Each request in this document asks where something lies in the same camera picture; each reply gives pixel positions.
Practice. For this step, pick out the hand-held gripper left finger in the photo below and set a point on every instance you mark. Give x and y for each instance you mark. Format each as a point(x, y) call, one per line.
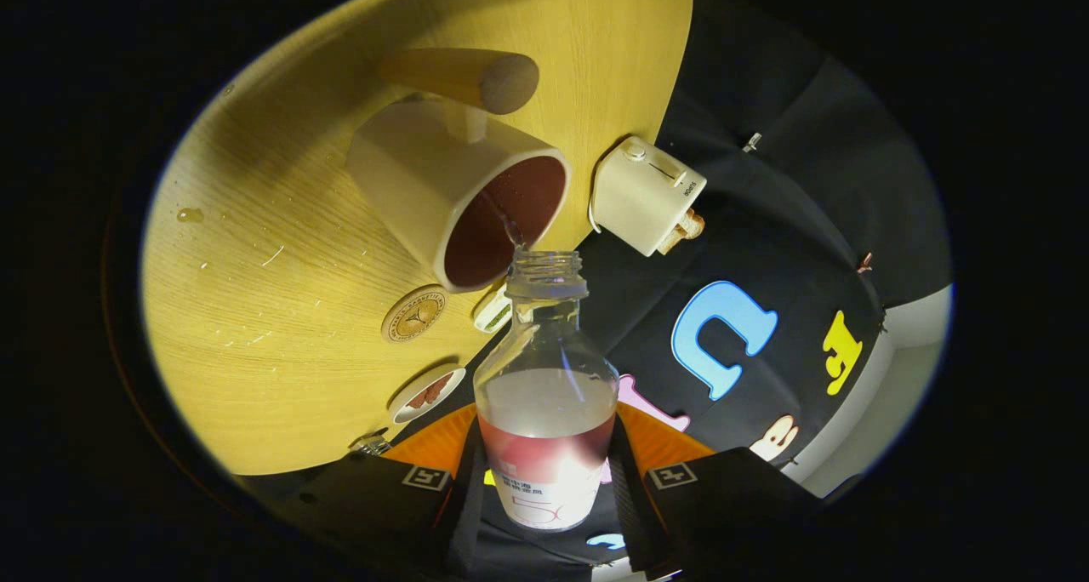
point(374, 497)

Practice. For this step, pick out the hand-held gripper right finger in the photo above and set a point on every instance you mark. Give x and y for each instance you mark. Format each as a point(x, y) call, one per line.
point(723, 497)

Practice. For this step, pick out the clear juice bottle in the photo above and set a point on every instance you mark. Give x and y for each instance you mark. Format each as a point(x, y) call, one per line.
point(544, 446)

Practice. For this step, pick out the round brown coaster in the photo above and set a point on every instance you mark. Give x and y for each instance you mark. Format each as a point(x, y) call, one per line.
point(414, 314)

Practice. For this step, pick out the white round plate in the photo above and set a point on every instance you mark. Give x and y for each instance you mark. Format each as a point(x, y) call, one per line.
point(408, 412)

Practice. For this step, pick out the red meat patty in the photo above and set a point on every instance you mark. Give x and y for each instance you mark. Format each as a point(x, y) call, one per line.
point(442, 383)
point(421, 397)

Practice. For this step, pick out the wooden table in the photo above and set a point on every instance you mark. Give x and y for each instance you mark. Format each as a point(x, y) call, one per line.
point(281, 310)

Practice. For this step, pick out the white divided grain dish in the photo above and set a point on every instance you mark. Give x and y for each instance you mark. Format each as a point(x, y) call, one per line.
point(493, 314)

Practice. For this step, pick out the toast slice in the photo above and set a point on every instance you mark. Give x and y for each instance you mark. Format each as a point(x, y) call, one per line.
point(685, 229)

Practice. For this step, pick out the small red clip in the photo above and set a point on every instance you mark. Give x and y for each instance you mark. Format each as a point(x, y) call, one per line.
point(864, 264)

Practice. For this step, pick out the cream toaster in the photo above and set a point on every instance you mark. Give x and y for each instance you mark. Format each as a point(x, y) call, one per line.
point(638, 195)

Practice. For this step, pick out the black backdrop cloth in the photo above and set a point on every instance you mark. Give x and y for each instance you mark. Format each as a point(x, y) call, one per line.
point(766, 182)

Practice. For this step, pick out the small metal clip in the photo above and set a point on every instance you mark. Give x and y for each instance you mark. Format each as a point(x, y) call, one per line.
point(752, 142)

